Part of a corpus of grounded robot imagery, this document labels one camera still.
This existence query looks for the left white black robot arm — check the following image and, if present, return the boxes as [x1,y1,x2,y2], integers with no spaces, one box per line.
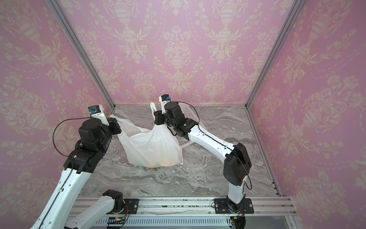
[32,117,125,229]

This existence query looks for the white plastic bag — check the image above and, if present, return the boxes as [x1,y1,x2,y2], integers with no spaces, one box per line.
[110,114,183,168]

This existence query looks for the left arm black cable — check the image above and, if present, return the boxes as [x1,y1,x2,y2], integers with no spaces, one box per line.
[52,116,95,158]

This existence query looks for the left aluminium corner post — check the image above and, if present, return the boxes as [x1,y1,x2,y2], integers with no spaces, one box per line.
[46,0,115,110]

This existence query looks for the aluminium front rail frame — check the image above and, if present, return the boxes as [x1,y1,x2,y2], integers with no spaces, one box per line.
[73,190,301,229]

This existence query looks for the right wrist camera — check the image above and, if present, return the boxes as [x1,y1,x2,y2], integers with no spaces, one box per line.
[159,94,171,114]

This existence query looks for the white plastic mesh basket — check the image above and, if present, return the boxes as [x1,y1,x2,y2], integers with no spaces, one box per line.
[173,101,201,144]

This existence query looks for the aluminium corner post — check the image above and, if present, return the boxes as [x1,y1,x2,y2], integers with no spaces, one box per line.
[246,0,306,110]
[46,0,115,110]

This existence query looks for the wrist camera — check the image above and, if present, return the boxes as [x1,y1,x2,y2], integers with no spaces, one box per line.
[159,94,171,114]
[88,105,109,126]

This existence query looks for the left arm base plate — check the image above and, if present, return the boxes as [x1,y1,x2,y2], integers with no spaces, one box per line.
[122,198,139,215]

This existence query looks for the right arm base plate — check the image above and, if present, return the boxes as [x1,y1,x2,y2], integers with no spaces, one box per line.
[214,198,254,215]

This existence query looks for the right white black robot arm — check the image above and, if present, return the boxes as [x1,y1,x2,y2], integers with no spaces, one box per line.
[153,102,252,214]

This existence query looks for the right aluminium corner post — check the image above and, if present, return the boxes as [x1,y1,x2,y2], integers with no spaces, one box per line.
[246,0,306,110]

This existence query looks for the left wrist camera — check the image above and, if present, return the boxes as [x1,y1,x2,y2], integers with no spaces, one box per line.
[88,105,109,126]

